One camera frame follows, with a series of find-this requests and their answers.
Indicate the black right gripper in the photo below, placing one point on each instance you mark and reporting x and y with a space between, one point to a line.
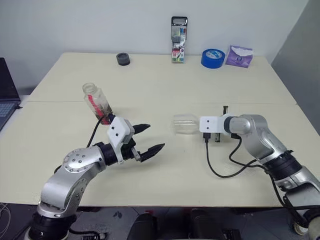
217 137

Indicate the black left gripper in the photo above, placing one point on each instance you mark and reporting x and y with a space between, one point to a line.
130 150

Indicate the clear plastic bottle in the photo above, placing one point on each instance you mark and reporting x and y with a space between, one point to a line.
185 124

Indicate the clear bottle with red label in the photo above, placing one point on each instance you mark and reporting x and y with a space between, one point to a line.
98 105

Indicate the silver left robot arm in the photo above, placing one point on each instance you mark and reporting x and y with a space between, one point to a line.
72 170

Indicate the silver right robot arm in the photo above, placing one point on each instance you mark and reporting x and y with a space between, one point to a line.
265 142

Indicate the blue tape roll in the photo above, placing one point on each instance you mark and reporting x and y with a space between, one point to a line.
213 59

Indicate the purple tissue pack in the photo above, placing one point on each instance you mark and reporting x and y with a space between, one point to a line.
238 58

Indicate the black round tape roll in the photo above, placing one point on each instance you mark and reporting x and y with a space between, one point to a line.
123 59

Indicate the marker pen pack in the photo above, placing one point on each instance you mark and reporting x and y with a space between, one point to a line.
179 47

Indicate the dark grey laptop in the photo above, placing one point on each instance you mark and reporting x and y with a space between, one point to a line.
6 100

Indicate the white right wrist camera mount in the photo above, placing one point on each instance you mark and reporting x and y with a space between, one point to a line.
211 125

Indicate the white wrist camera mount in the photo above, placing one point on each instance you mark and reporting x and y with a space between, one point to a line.
211 125
118 130

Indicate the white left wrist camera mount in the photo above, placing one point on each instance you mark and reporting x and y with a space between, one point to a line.
118 130

